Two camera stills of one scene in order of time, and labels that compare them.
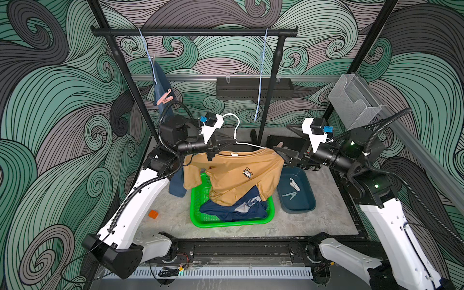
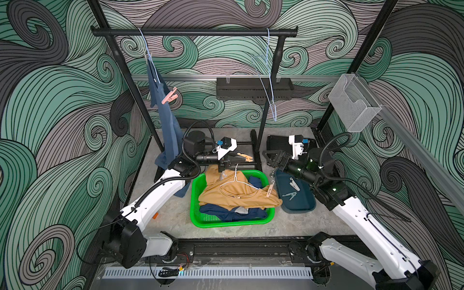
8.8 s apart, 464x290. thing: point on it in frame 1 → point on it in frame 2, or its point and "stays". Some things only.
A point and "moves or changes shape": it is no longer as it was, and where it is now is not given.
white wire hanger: x=235 y=132 → x=235 y=180
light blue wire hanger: x=261 y=75 → x=269 y=95
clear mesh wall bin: x=354 y=105 stays
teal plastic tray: x=295 y=192 stays
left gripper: x=215 y=142 → x=227 y=162
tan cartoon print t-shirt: x=229 y=173 moves or changes shape
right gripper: x=296 y=158 → x=281 y=156
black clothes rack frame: x=112 y=33 stays
